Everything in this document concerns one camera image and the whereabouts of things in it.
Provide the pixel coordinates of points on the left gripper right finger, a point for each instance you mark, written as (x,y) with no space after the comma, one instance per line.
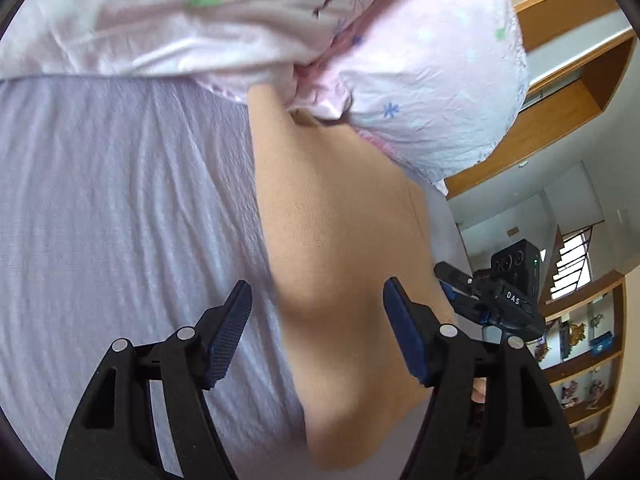
(493,413)

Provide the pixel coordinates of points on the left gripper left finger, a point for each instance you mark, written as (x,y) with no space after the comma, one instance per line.
(112,435)

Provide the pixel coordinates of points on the tan fleece garment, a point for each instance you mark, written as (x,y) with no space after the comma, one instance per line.
(339,219)

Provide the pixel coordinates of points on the wooden bookshelf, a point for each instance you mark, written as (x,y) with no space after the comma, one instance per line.
(581,354)

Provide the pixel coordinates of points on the lavender bed sheet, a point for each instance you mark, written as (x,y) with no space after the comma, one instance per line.
(127,209)

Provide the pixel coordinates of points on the pink floral pillow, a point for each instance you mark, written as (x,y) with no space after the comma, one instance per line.
(434,84)

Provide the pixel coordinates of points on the wooden headboard shelf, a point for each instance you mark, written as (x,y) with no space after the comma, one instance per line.
(578,52)

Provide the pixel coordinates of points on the floral pillow with tree print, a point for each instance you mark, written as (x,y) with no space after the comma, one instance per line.
(227,46)

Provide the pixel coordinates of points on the black camera box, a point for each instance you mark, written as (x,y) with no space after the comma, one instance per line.
(519,266)

